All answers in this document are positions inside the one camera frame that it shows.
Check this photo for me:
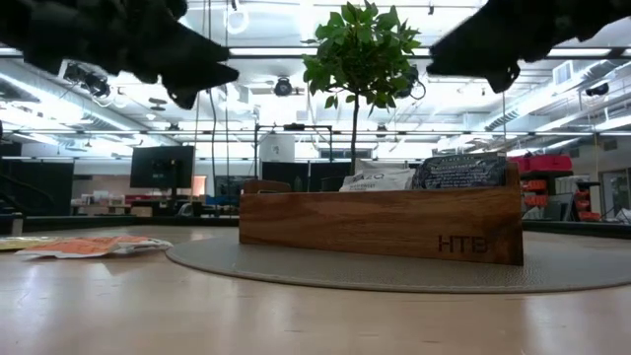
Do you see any round grey mat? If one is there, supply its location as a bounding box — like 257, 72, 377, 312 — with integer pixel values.
165, 231, 631, 296

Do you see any white cylindrical tank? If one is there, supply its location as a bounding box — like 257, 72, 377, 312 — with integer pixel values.
259, 133, 296, 164

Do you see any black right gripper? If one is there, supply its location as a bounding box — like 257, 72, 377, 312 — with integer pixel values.
425, 0, 631, 95

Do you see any yellow tea packet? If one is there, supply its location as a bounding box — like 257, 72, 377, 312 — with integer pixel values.
0, 235, 60, 251

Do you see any shelf with red bins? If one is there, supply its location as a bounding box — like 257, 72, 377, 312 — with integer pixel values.
507, 154, 602, 223

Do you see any black monitor on stand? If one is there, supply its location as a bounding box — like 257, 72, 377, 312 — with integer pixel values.
129, 144, 196, 213

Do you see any black metal stand rig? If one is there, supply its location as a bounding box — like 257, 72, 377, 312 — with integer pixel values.
253, 122, 335, 178

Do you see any wooden tea organizer box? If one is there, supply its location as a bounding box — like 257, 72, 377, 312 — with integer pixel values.
239, 162, 525, 267

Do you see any black overhead camera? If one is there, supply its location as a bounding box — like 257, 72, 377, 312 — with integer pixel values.
273, 77, 295, 99

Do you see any white and orange tea packet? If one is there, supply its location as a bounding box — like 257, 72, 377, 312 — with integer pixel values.
338, 168, 417, 193

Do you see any green potted plant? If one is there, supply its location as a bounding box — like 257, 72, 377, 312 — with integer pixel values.
301, 0, 423, 193

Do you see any dark blue tea packet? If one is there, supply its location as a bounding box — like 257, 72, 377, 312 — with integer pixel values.
411, 151, 509, 191

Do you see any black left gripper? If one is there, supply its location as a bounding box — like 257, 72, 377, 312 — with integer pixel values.
0, 0, 242, 111

